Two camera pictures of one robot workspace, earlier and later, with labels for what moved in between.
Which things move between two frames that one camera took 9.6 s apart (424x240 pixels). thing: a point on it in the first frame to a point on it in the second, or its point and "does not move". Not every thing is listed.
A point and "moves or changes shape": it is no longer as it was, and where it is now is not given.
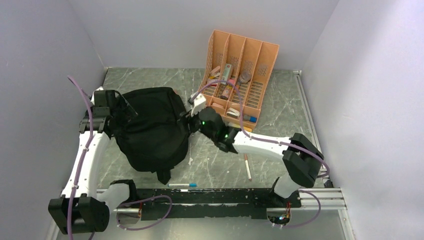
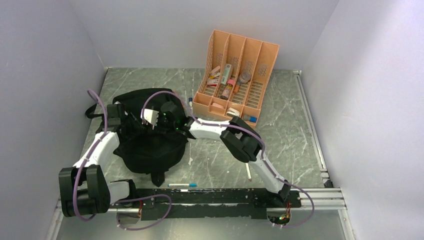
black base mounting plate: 167,204 does not move
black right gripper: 190,119 to 160,114
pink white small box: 215,84 does not move
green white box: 226,72 does not move
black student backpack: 156,139 moves or changes shape
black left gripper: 126,104 to 129,116
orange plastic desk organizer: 237,68 does not move
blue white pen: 191,185 does not move
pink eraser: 215,70 does not move
